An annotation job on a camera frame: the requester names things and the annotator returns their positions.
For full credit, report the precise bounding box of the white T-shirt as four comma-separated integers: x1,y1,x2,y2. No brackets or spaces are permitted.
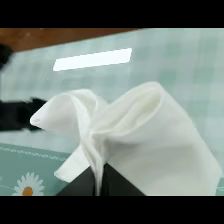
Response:
29,81,223,197

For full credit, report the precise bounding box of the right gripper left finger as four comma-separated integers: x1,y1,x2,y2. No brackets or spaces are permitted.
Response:
55,165,98,197

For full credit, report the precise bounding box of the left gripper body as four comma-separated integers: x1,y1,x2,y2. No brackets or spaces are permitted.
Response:
0,96,48,133

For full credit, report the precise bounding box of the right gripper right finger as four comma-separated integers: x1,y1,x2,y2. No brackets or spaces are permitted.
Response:
99,162,146,197

